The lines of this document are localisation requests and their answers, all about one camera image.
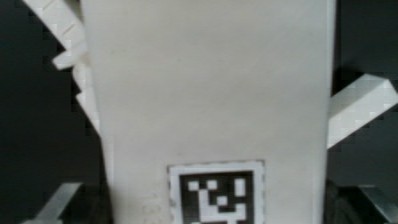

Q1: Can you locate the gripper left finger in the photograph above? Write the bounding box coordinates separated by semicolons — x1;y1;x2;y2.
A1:
21;182;109;224

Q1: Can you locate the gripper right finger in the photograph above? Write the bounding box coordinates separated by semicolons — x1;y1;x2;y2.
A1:
324;181;398;224

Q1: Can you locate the white small cabinet top block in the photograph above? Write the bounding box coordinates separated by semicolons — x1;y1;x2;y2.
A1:
81;0;335;224

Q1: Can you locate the white cabinet body box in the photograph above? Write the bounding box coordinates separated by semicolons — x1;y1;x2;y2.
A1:
22;0;99;130

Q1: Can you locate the white U-shaped fence wall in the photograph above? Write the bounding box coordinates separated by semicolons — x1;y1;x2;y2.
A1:
326;74;398;148

